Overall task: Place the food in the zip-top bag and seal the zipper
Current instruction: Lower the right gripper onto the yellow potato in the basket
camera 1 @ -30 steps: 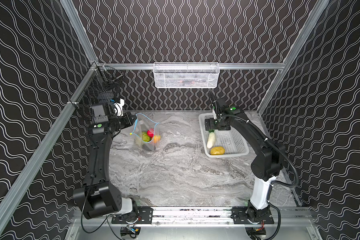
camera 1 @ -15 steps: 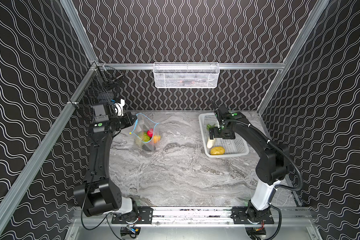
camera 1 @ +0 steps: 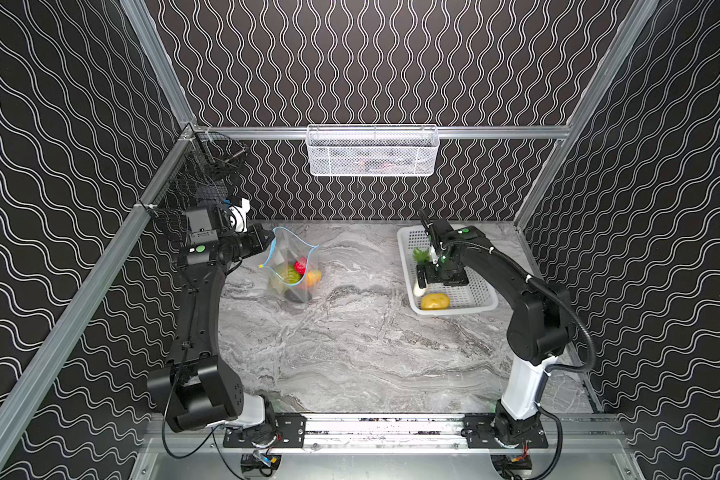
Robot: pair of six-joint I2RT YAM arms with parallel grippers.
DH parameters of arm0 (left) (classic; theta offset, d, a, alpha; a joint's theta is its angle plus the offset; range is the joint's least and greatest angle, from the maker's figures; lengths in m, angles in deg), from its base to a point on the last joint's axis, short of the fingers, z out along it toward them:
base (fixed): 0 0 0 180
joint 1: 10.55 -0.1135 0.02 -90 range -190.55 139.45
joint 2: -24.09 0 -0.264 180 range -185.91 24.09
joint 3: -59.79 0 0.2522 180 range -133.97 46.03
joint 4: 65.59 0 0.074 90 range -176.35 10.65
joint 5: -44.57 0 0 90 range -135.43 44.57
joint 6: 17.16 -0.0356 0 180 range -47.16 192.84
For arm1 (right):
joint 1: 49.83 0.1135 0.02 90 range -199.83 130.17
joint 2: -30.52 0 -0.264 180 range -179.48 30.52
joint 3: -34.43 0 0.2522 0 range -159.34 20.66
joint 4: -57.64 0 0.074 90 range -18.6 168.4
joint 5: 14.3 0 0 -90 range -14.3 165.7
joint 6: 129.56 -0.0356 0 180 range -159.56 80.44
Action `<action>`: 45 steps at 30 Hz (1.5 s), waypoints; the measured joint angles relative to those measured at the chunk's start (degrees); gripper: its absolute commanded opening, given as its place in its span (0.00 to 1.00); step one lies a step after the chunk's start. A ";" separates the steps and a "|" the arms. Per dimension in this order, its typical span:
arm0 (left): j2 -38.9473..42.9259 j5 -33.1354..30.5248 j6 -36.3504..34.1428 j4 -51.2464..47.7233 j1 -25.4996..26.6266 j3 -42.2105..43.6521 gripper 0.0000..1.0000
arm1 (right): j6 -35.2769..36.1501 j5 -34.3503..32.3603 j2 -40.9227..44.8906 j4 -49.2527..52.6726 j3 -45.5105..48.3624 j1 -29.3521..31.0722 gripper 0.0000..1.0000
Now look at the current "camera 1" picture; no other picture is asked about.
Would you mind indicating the green toy cabbage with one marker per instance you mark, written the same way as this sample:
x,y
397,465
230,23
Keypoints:
x,y
288,275

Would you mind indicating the dark green toy avocado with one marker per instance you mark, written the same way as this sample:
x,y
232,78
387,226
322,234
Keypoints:
x,y
295,297

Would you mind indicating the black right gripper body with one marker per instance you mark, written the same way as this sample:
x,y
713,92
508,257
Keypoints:
x,y
447,275

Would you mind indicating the pale green toy cucumber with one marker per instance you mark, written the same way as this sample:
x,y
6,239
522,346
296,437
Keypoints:
x,y
420,270

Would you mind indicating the aluminium frame corner post left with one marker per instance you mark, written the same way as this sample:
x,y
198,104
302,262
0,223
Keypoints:
x,y
155,52

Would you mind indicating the white mesh wall basket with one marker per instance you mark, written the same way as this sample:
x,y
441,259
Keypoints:
x,y
410,155

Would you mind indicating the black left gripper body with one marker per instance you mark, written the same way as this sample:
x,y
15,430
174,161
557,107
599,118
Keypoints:
x,y
258,238

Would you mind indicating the aluminium left side bar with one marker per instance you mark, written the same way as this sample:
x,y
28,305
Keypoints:
x,y
63,196

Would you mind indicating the clear zip bag blue zipper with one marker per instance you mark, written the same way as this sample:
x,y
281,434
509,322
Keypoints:
x,y
287,248

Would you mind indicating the orange red toy peach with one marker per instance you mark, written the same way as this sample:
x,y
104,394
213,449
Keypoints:
x,y
313,277

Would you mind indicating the yellow toy potato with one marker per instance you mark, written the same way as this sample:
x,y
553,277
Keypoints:
x,y
435,301

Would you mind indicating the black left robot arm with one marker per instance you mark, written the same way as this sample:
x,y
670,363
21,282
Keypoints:
x,y
196,387

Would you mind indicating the white plastic perforated basket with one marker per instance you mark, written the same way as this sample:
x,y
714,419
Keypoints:
x,y
477,296

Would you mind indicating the aluminium back horizontal bar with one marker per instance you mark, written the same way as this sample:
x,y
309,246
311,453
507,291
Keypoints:
x,y
351,131

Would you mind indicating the aluminium frame corner post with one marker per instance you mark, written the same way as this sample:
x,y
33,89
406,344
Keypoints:
x,y
621,45
155,52

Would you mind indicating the red toy apple with stem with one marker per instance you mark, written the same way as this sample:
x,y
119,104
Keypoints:
x,y
301,266

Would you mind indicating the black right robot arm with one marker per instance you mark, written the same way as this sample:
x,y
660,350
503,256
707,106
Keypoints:
x,y
541,324

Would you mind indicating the aluminium frame corner post right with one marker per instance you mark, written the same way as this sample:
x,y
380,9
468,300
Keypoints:
x,y
621,45

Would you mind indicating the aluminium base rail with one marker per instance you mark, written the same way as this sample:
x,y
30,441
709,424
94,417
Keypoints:
x,y
360,433

